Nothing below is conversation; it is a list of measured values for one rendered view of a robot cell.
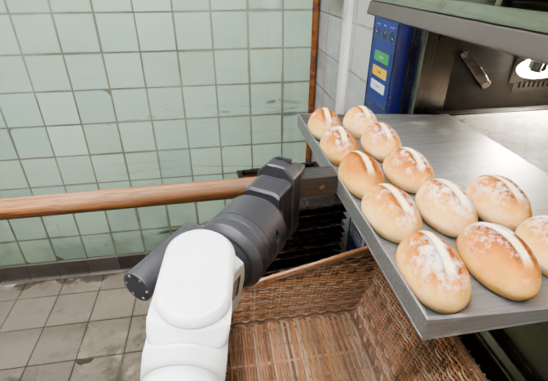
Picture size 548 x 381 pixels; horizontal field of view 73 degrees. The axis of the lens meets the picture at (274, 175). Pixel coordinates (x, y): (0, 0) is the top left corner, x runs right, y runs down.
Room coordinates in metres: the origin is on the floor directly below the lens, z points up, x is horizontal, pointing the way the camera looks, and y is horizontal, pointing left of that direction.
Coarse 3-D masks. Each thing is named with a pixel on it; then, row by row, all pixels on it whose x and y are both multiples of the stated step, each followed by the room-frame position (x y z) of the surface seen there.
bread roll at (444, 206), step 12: (432, 180) 0.44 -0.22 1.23; (444, 180) 0.43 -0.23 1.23; (420, 192) 0.43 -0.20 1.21; (432, 192) 0.41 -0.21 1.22; (444, 192) 0.40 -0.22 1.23; (456, 192) 0.40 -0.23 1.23; (420, 204) 0.41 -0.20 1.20; (432, 204) 0.40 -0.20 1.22; (444, 204) 0.39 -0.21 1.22; (456, 204) 0.38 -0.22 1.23; (468, 204) 0.38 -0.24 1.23; (432, 216) 0.39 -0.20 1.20; (444, 216) 0.38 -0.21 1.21; (456, 216) 0.37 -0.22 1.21; (468, 216) 0.37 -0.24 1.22; (444, 228) 0.37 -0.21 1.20; (456, 228) 0.36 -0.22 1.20
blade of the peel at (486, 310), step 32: (416, 128) 0.74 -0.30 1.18; (448, 128) 0.74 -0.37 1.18; (320, 160) 0.58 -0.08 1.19; (448, 160) 0.59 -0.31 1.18; (480, 160) 0.59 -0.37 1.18; (512, 160) 0.59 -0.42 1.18; (544, 192) 0.48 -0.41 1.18; (384, 256) 0.32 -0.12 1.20; (480, 288) 0.29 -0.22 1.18; (544, 288) 0.29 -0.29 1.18; (416, 320) 0.24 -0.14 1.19; (448, 320) 0.23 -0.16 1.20; (480, 320) 0.23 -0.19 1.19; (512, 320) 0.24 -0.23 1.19; (544, 320) 0.25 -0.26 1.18
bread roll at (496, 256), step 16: (480, 224) 0.34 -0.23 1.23; (496, 224) 0.33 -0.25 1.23; (464, 240) 0.33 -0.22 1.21; (480, 240) 0.31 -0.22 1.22; (496, 240) 0.31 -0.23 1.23; (512, 240) 0.30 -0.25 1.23; (464, 256) 0.32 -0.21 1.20; (480, 256) 0.30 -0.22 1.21; (496, 256) 0.29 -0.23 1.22; (512, 256) 0.28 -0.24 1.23; (528, 256) 0.28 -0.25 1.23; (480, 272) 0.29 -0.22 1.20; (496, 272) 0.28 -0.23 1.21; (512, 272) 0.27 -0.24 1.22; (528, 272) 0.27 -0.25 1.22; (496, 288) 0.27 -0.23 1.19; (512, 288) 0.27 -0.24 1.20; (528, 288) 0.26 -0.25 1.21
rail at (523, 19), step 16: (384, 0) 0.75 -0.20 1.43; (400, 0) 0.69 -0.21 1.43; (416, 0) 0.64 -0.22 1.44; (432, 0) 0.59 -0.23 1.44; (448, 0) 0.56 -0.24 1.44; (464, 16) 0.51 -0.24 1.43; (480, 16) 0.48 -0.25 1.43; (496, 16) 0.45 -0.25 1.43; (512, 16) 0.43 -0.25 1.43; (528, 16) 0.41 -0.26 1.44; (544, 16) 0.39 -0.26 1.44; (544, 32) 0.38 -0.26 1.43
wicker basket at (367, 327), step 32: (352, 256) 0.75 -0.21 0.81; (256, 288) 0.72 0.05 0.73; (288, 288) 0.73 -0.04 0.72; (320, 288) 0.75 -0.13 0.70; (352, 288) 0.76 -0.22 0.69; (384, 288) 0.71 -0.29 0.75; (256, 320) 0.72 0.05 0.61; (288, 320) 0.73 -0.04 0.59; (320, 320) 0.74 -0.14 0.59; (352, 320) 0.73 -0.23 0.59; (384, 320) 0.65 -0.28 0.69; (256, 352) 0.63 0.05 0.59; (288, 352) 0.63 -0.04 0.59; (320, 352) 0.63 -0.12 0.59; (352, 352) 0.63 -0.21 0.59; (384, 352) 0.60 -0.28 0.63; (416, 352) 0.52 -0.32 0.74; (448, 352) 0.47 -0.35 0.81
